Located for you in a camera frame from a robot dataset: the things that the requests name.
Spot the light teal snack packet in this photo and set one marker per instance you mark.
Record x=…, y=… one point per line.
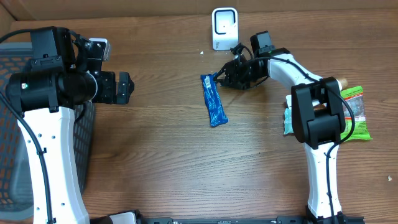
x=288, y=128

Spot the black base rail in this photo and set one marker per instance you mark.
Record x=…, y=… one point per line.
x=135, y=217

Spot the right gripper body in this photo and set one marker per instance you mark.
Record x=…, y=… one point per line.
x=239, y=73

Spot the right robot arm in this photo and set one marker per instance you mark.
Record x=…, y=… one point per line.
x=318, y=118

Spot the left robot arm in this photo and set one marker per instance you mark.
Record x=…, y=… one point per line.
x=65, y=71

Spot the grey plastic shopping basket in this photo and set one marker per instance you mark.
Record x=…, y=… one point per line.
x=17, y=202

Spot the white tube with gold cap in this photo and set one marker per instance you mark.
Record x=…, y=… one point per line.
x=342, y=82

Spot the green Haribo gummy bag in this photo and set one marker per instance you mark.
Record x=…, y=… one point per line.
x=354, y=98

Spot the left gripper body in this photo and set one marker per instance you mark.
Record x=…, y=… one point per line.
x=106, y=88

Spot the blue snack bar wrapper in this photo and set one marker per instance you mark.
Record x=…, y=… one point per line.
x=213, y=101

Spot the white barcode scanner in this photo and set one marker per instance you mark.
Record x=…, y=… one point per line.
x=224, y=29

